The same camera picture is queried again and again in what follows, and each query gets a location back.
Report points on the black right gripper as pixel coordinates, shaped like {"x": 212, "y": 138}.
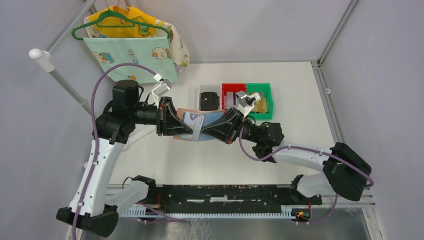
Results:
{"x": 226, "y": 128}

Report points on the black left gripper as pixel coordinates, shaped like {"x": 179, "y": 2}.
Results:
{"x": 169, "y": 121}

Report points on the white printed credit card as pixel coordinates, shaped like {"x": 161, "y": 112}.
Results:
{"x": 194, "y": 121}

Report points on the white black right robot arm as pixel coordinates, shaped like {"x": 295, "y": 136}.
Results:
{"x": 340, "y": 170}

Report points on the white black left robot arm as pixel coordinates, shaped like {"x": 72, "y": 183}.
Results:
{"x": 91, "y": 210}

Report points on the silver cards stack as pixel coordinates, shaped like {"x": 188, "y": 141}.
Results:
{"x": 230, "y": 100}

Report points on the gold cards stack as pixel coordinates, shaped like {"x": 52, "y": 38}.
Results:
{"x": 260, "y": 106}

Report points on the white plastic bin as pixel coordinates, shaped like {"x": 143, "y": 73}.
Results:
{"x": 209, "y": 87}

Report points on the red plastic bin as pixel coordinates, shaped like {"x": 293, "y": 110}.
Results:
{"x": 231, "y": 87}

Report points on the green plastic bin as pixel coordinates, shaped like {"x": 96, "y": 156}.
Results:
{"x": 267, "y": 103}

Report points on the mint cartoon print cloth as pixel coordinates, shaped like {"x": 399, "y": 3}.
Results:
{"x": 151, "y": 52}

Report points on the yellow child shirt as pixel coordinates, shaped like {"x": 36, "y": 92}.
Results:
{"x": 115, "y": 27}

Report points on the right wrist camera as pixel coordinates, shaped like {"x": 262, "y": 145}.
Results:
{"x": 246, "y": 102}

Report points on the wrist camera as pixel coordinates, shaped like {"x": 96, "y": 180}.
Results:
{"x": 160, "y": 89}
{"x": 246, "y": 102}

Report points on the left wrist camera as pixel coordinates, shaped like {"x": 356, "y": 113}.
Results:
{"x": 160, "y": 89}

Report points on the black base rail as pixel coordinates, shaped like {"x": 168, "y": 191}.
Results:
{"x": 226, "y": 199}

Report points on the white cable duct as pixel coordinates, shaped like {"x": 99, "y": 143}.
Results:
{"x": 138, "y": 211}

